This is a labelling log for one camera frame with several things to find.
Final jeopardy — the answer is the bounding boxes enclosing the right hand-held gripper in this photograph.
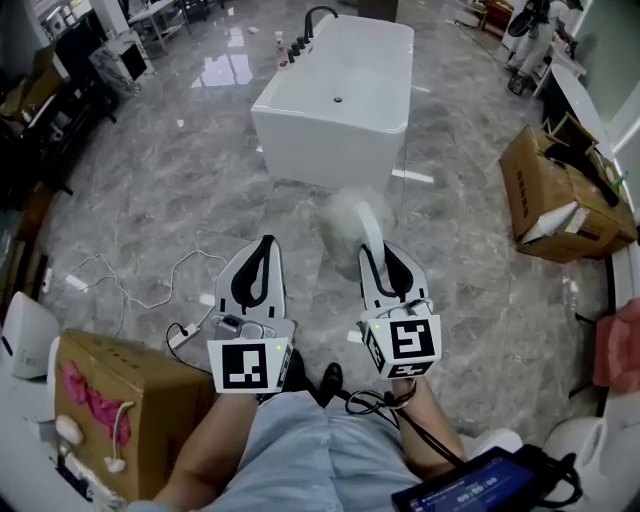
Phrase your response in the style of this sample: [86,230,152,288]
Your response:
[356,240,443,381]

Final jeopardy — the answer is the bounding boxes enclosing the white bathtub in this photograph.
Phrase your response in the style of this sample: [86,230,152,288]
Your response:
[250,13,416,191]

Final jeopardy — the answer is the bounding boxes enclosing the open cardboard box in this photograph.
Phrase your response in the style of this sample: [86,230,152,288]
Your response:
[499,112,639,265]

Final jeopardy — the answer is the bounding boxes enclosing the person's black shoe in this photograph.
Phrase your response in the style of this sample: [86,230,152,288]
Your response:
[318,362,345,407]
[285,348,321,404]

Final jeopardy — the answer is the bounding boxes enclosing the black power strip cable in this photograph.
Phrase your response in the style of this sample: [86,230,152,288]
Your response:
[164,321,217,377]

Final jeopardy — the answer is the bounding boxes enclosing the white power strip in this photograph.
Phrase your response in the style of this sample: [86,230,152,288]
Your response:
[167,321,202,349]

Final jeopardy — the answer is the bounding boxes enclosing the white floor cable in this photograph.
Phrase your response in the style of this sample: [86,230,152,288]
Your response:
[66,249,229,341]

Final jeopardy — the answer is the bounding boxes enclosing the person's left forearm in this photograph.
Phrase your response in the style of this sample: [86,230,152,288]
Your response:
[153,392,262,512]

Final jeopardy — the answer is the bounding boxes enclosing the person's black left shoe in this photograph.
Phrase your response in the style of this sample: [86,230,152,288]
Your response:
[285,348,321,404]

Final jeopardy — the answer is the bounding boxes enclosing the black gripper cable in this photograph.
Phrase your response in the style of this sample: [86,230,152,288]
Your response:
[344,379,467,465]

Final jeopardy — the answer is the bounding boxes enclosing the pink bag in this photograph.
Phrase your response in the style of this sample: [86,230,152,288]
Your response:
[593,298,640,390]

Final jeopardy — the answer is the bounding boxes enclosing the black tablet with blue screen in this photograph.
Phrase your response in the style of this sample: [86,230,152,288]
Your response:
[390,446,540,512]

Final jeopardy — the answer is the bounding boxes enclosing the black shelving unit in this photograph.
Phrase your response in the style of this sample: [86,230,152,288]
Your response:
[0,8,122,202]

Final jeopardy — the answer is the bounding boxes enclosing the person's black right shoe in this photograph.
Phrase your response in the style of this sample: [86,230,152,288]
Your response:
[318,362,345,407]

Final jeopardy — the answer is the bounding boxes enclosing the pink bottle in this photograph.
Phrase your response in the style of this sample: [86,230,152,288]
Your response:
[273,30,289,72]

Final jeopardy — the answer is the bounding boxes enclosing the marble pattern cabinet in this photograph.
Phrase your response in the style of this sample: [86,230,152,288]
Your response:
[88,31,157,95]

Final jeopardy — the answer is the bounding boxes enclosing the white cord with knobs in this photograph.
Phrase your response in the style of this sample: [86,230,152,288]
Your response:
[54,399,137,474]

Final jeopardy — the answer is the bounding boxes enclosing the grey fluffy cleaning tool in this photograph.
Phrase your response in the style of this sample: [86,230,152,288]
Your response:
[318,184,400,282]

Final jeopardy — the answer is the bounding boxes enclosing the light blue shorts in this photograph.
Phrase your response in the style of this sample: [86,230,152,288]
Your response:
[197,392,424,512]

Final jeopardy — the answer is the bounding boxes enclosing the cardboard box with pink stain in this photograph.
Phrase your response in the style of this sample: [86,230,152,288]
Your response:
[53,328,217,504]

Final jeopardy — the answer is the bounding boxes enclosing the black bathtub faucet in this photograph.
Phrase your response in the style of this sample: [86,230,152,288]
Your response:
[303,5,341,41]

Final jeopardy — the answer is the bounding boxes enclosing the person's right forearm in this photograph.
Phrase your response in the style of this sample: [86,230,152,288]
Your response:
[393,377,470,479]

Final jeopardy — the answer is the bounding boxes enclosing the metal frame table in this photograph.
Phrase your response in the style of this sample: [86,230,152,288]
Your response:
[126,0,194,53]

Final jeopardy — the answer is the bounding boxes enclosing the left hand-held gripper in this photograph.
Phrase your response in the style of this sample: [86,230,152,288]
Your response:
[206,235,298,396]

